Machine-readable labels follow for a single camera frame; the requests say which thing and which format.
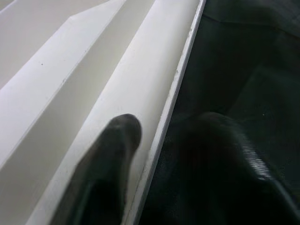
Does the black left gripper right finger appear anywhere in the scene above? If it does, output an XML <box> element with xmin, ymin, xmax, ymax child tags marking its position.
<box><xmin>140</xmin><ymin>112</ymin><xmax>300</xmax><ymax>225</ymax></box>

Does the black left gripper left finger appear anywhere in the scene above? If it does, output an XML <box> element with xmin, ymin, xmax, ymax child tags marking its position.
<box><xmin>53</xmin><ymin>113</ymin><xmax>143</xmax><ymax>225</ymax></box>

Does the white plastic children table top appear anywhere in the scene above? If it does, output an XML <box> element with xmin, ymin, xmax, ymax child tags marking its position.
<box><xmin>0</xmin><ymin>0</ymin><xmax>207</xmax><ymax>225</ymax></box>

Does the black fabric table cover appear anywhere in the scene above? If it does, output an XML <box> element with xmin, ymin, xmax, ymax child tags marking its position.
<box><xmin>133</xmin><ymin>0</ymin><xmax>300</xmax><ymax>225</ymax></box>

